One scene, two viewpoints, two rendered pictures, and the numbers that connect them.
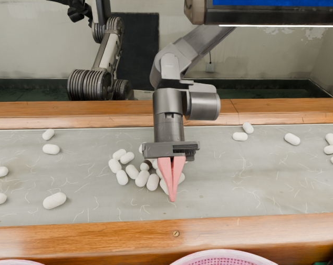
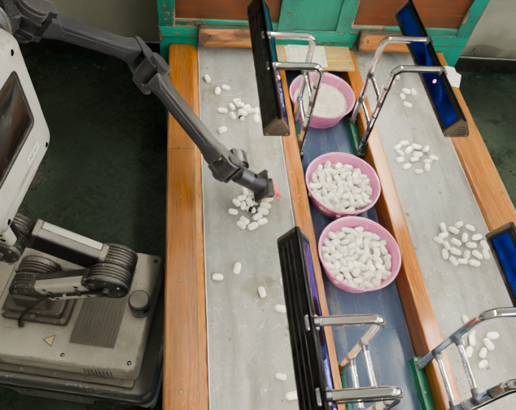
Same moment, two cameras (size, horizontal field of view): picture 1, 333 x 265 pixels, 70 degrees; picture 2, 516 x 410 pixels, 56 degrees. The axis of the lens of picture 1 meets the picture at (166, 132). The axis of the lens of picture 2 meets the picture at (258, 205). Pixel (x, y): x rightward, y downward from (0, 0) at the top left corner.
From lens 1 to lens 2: 1.45 m
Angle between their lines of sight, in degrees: 67
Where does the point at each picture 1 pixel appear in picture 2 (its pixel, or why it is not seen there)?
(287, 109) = not seen: hidden behind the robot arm
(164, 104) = (251, 175)
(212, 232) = (297, 181)
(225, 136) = not seen: hidden behind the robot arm
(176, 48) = (224, 152)
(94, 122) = (200, 246)
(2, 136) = (216, 315)
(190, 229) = (297, 189)
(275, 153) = (233, 143)
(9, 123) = (202, 313)
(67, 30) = not seen: outside the picture
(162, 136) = (264, 184)
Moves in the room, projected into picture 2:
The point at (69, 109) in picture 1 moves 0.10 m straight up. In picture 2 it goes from (183, 267) to (183, 250)
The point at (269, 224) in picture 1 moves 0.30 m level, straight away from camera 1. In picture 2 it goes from (291, 161) to (224, 121)
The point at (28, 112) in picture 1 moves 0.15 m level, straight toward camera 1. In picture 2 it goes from (189, 299) to (233, 274)
